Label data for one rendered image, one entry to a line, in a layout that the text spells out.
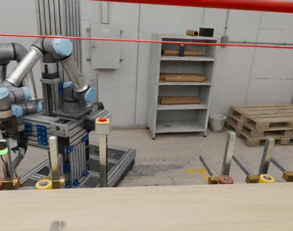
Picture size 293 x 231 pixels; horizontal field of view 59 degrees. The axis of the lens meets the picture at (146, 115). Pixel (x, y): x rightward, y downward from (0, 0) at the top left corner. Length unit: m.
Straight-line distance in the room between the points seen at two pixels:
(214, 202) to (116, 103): 3.08
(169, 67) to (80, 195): 3.18
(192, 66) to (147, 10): 1.13
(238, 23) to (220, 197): 3.58
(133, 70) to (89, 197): 3.00
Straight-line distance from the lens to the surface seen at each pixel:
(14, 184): 1.65
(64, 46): 1.70
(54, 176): 1.58
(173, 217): 1.28
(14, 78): 1.71
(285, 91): 5.47
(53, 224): 1.24
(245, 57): 4.81
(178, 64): 4.29
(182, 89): 4.41
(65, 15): 2.20
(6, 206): 1.42
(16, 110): 1.80
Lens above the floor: 1.73
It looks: 20 degrees down
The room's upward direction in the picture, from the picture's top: 3 degrees clockwise
